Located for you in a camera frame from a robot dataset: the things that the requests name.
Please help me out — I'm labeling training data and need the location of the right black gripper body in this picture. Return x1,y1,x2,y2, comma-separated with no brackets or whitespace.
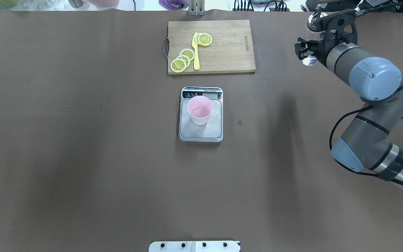
295,38,331,65

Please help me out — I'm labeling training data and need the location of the glass sauce dispenser bottle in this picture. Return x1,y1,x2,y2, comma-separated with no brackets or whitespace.
302,10,327,67

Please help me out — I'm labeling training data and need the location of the pink plastic cup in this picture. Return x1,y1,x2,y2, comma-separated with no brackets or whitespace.
188,96,213,125

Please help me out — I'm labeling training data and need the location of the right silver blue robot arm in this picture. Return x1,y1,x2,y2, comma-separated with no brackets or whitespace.
294,38,403,187

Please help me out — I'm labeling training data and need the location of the silver digital kitchen scale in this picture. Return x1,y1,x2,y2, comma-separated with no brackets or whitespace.
178,86,224,142

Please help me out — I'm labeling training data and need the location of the wooden cutting board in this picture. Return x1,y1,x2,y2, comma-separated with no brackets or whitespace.
167,20,256,75

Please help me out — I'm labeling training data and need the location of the lemon slice on knife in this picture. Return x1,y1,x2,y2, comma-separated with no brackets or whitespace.
195,33,213,46

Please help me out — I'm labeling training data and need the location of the yellow plastic knife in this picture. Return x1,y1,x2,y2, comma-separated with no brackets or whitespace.
191,32,200,71

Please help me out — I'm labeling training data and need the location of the upper lemon slice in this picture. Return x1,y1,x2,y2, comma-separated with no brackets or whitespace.
179,48,195,61

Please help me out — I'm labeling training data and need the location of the middle lemon slice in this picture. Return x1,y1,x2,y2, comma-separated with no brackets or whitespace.
177,55,191,66

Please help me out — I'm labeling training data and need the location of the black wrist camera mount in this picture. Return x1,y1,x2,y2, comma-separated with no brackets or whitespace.
313,9,357,48

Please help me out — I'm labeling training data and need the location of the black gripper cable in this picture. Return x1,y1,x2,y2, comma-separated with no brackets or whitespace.
329,2,403,177

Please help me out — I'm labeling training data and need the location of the aluminium frame post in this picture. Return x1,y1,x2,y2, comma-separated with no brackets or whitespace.
188,0,206,16

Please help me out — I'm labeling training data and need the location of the lemon slice near handle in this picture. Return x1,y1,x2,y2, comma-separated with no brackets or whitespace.
169,58,188,73

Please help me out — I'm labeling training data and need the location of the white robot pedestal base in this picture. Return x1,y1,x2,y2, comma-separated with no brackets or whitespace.
148,240,241,252

